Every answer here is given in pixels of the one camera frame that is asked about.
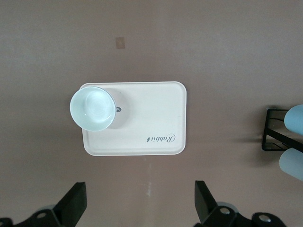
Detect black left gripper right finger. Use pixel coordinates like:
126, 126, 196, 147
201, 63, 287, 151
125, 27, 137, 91
195, 180, 218, 227

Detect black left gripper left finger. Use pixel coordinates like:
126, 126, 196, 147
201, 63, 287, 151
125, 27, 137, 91
52, 181, 87, 227

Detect light blue cup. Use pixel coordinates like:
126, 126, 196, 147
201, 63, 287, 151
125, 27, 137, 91
284, 104, 303, 137

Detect grey cup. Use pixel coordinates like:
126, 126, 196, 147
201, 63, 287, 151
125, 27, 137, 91
279, 147, 303, 183

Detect white bowl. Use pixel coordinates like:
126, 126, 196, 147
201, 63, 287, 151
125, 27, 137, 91
69, 86, 117, 132

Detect cream rectangular tray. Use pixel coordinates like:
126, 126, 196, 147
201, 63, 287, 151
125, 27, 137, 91
81, 81, 188, 157

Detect small brown tape patch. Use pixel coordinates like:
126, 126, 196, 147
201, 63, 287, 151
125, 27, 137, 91
115, 36, 126, 50

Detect black wire cup rack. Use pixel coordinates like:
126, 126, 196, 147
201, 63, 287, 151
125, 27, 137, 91
261, 107, 303, 152

